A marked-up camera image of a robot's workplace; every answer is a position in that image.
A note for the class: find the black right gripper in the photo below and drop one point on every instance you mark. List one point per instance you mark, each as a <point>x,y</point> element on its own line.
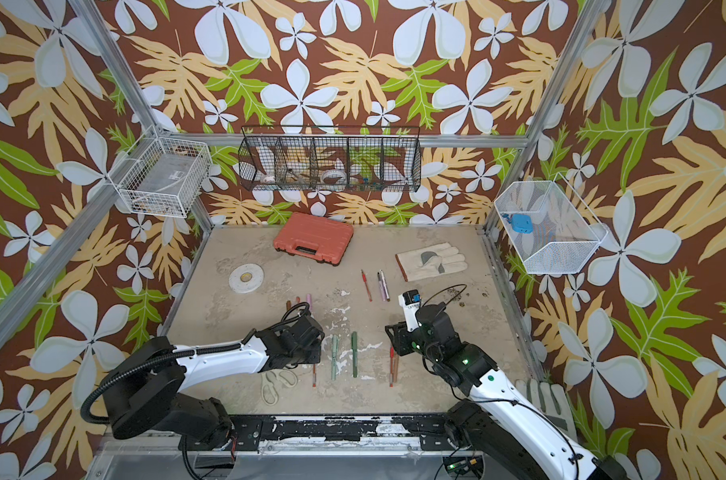
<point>400,339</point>

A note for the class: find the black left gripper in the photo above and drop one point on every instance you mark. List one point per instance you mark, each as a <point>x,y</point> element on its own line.
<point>317,358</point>

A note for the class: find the tan brown pen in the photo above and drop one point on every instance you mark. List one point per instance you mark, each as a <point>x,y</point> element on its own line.
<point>395,368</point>

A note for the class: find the red brown pen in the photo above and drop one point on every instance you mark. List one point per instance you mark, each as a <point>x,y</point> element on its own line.
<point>392,352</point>

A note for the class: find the brown white marker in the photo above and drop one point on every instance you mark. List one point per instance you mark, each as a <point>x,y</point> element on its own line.
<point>386,286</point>

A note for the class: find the red gel pen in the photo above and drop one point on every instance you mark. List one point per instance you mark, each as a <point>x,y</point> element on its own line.
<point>366,285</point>

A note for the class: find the pink marker pen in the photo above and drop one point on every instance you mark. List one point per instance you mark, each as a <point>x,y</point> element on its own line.
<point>381,286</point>

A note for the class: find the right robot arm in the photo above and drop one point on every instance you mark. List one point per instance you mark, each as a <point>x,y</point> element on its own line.
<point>492,416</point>

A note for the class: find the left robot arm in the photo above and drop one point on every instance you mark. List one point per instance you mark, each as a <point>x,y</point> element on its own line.
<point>145,392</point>

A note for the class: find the light green pen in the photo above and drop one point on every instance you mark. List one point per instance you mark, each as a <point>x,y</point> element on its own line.
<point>334,357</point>

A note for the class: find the dark green pen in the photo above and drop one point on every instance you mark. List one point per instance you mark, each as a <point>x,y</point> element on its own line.
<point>354,354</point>

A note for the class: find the white tape roll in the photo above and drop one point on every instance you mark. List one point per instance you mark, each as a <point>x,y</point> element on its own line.
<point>246,278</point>

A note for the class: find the white canvas work glove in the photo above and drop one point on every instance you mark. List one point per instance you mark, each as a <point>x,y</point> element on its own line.
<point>430,262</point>

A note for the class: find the red plastic tool case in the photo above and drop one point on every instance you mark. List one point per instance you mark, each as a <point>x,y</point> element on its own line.
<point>317,238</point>

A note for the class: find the blue object in basket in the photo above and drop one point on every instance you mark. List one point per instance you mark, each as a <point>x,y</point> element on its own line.
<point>520,223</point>

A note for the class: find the white mesh basket right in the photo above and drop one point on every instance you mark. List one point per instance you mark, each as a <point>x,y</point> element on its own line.
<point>567,232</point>

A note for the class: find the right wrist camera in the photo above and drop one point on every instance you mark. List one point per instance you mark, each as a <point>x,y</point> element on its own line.
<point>410,302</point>

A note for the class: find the beige handled scissors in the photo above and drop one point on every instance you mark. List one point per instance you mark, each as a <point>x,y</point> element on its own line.
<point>270,382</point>

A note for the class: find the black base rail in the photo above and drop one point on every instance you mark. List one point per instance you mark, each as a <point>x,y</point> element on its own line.
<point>419,432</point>

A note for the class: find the black wire basket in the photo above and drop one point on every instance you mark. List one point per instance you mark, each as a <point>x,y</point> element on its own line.
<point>333,158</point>

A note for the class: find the white wire basket left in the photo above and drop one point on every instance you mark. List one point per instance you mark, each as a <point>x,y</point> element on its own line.
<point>161,174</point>

